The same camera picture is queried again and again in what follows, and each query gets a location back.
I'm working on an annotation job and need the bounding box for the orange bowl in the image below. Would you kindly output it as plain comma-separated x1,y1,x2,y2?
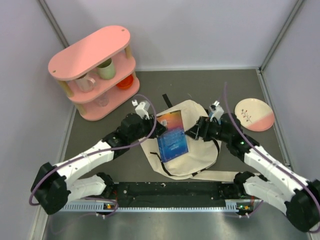
116,75,134,90

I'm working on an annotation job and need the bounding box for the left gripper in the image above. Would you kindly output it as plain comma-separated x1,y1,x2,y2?
128,113,168,143

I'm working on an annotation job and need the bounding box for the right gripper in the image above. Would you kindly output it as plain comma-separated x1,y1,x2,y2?
184,116,231,144

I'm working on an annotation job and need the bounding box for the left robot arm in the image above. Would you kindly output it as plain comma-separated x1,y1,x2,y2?
30,113,167,215

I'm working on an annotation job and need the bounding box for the pink three-tier shelf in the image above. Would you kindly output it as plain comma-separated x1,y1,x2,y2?
48,25,140,121

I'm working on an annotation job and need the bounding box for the green mug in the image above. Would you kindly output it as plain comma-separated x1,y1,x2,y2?
96,58,116,80

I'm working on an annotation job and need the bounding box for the cream canvas backpack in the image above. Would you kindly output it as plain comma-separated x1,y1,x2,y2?
141,100,236,182

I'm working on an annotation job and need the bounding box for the blue wallet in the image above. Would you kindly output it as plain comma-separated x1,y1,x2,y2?
209,110,224,124

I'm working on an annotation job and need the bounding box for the clear glass cup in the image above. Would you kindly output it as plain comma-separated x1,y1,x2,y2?
95,92,109,107

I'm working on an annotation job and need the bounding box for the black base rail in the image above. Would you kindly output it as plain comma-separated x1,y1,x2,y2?
107,181,242,208

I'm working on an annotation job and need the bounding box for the blue orange book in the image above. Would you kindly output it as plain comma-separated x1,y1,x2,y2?
157,110,189,163

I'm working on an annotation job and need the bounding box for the pink mug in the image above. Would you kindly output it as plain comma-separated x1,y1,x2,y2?
74,73,96,93

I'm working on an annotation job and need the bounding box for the pink cream plate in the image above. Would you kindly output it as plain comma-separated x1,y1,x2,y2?
234,98,275,132

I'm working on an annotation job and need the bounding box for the grey cable duct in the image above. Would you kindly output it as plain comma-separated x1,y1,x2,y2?
60,200,253,213

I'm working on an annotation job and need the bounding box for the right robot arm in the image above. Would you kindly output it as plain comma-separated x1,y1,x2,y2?
185,113,320,234

